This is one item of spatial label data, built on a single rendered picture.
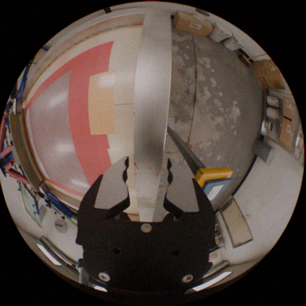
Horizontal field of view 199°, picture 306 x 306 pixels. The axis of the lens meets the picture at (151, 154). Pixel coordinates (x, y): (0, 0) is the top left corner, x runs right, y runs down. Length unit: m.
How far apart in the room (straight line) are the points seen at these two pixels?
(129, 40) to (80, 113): 0.15
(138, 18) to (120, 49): 0.09
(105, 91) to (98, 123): 0.05
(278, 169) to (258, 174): 0.78
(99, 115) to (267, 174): 3.24
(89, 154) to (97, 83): 0.13
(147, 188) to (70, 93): 0.23
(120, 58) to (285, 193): 3.28
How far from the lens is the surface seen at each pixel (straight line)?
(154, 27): 0.16
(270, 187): 3.20
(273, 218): 3.42
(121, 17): 0.22
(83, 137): 0.18
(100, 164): 0.19
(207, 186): 0.24
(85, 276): 0.74
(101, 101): 0.15
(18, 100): 0.58
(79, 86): 0.19
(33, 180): 0.60
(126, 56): 0.16
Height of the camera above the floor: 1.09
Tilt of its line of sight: 61 degrees down
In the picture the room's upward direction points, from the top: 179 degrees clockwise
